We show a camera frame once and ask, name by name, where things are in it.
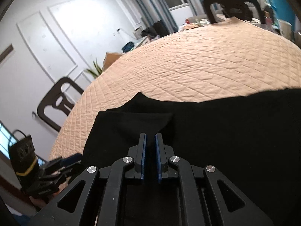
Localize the green potted plant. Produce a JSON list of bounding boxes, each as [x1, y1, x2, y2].
[[85, 60, 104, 80]]

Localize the black pants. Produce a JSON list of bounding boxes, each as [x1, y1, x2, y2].
[[82, 88, 301, 226]]

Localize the striped curtain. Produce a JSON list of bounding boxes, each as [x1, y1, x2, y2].
[[122, 0, 178, 34]]

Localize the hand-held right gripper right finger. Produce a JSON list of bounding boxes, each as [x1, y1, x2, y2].
[[155, 133, 274, 226]]

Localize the tan quilted cushion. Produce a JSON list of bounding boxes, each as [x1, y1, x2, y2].
[[103, 51, 123, 71]]

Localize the dark wooden chair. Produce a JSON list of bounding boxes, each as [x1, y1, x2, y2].
[[203, 0, 267, 25], [36, 76, 85, 133]]

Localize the black bag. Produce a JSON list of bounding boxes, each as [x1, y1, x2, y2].
[[141, 20, 170, 38]]

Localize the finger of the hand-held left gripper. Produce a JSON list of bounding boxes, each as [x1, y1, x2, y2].
[[43, 153, 83, 170], [45, 163, 82, 182]]

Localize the beige sofa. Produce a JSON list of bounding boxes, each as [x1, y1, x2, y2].
[[188, 14, 212, 27]]

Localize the peach quilted blanket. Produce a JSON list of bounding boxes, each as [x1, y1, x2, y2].
[[48, 19, 301, 186]]

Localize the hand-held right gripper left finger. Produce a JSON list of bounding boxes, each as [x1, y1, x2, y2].
[[28, 133, 147, 226]]

